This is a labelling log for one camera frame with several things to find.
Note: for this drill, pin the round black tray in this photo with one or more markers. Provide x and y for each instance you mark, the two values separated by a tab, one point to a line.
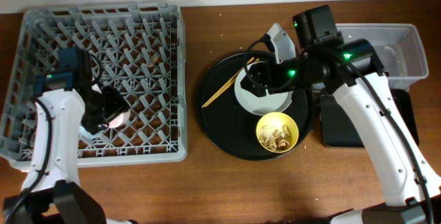
233	129

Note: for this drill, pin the black rectangular bin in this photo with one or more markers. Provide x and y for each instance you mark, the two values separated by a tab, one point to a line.
338	130

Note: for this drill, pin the blue plastic cup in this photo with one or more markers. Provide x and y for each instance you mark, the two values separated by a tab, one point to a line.
83	133

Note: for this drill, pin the lower wooden chopstick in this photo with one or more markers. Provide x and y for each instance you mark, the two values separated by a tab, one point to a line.
224	91

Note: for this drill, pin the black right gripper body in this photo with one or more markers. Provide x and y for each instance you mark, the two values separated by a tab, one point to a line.
293	73

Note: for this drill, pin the wooden chopstick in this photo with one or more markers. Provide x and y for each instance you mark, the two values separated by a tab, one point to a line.
234	76
224	91

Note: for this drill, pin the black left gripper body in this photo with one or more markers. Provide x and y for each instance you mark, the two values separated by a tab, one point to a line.
105	107

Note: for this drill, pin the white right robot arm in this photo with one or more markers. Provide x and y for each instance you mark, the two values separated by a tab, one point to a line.
353	74

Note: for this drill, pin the yellow bowl with food scraps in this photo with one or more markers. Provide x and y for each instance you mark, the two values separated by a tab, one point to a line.
277	132

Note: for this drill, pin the grey plastic dishwasher rack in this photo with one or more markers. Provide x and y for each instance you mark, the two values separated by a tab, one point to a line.
141	47

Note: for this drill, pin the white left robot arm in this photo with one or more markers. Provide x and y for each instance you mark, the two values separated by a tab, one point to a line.
69	100

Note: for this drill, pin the pink plastic cup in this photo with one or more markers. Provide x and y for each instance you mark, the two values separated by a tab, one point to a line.
119	120

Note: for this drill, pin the clear plastic waste bin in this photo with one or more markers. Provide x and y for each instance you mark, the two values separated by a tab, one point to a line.
398	46

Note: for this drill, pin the grey round plate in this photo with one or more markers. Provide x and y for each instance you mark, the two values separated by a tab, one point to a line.
260	105

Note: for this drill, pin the upper wooden chopstick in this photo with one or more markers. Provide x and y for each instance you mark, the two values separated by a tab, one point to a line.
234	76

